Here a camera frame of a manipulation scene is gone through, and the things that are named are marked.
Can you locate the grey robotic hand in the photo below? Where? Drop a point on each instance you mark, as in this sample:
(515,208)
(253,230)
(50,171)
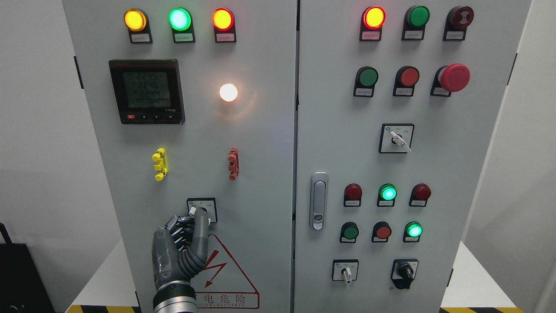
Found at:
(180,249)

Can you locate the white rotary light switch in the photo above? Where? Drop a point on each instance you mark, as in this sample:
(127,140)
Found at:
(207,204)

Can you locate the black silver robot forearm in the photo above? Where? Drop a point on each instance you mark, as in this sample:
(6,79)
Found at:
(175,297)

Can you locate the red electric hazard warning sticker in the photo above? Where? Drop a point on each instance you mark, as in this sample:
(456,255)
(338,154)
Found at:
(223,284)

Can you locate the yellow terminal clip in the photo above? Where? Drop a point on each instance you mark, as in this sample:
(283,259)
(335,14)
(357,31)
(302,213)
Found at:
(160,164)

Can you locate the red terminal clip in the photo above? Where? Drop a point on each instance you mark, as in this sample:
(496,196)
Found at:
(233,164)

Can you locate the left grey cabinet door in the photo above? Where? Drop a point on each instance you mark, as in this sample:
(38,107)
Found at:
(254,211)

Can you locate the grey cabinet door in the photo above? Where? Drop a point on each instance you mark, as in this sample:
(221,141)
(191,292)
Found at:
(340,134)
(254,211)

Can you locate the black bag at left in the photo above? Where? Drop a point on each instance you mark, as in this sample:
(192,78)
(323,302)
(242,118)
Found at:
(21,289)

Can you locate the black digital power meter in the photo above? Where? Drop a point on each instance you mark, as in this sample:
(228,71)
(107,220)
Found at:
(147,91)

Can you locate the small clear light bulb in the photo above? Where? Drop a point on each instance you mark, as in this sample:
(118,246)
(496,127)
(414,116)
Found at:
(228,92)

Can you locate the white rotary selector lower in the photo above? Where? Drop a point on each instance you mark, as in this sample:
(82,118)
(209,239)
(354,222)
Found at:
(345,270)

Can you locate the white rotary selector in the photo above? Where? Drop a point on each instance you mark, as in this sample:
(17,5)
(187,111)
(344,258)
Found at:
(396,138)
(345,270)

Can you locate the green push button lower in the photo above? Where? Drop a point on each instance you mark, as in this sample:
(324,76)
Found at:
(348,232)

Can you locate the green push button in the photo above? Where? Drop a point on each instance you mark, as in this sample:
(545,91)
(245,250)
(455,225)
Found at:
(348,232)
(365,81)

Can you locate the dark red lamp left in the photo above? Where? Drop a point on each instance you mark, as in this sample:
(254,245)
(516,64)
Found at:
(352,195)

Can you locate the dark red lamp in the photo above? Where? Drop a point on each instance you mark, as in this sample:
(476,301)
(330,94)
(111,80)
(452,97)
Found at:
(420,195)
(352,195)

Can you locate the red push button lower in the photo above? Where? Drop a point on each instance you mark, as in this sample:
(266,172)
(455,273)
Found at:
(381,232)

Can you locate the red push button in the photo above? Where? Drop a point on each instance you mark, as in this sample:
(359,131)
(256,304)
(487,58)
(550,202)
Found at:
(405,80)
(381,232)

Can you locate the green lit lamp middle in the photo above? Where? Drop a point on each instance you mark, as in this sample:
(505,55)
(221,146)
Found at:
(386,196)

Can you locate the black rotary knob selector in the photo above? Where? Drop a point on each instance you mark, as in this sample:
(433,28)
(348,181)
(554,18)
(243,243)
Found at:
(403,273)

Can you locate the green lit indicator lamp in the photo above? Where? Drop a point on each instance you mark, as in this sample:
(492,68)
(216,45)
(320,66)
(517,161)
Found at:
(181,24)

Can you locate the green lit button lower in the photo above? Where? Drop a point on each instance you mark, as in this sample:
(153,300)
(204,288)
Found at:
(412,232)

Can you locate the yellow indicator lamp top left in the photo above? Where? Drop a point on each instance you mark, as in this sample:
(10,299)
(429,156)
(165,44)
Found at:
(137,24)

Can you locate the red-ringed lit indicator lamp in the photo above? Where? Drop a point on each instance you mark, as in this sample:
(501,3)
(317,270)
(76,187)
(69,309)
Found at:
(223,21)

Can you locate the white rotary selector upper right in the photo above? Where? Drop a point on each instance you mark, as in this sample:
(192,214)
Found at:
(396,138)

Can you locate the dark red lamp right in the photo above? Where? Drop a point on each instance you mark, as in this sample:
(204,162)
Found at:
(420,195)

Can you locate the green push button upper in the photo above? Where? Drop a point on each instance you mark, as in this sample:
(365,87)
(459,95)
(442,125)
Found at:
(365,81)

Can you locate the right grey cabinet door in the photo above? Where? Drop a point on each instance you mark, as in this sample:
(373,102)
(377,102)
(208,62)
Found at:
(340,134)

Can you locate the red push button upper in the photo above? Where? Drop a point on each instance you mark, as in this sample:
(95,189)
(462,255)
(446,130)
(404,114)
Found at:
(405,80)

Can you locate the red lit lamp right door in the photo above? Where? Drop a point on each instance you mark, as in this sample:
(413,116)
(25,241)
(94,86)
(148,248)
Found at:
(371,24)

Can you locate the white cabinet base platform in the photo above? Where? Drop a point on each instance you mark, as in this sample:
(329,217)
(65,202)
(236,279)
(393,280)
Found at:
(471,289)

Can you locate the red emergency stop mushroom button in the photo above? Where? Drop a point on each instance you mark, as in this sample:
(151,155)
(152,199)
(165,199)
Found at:
(449,79)

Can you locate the dark green unlit lamp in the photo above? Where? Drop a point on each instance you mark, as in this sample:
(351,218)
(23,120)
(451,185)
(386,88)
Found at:
(415,21)

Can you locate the dark red buzzer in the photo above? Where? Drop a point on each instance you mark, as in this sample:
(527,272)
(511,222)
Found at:
(458,20)

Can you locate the chrome door handle lock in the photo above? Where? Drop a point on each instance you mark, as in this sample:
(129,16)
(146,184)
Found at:
(318,200)

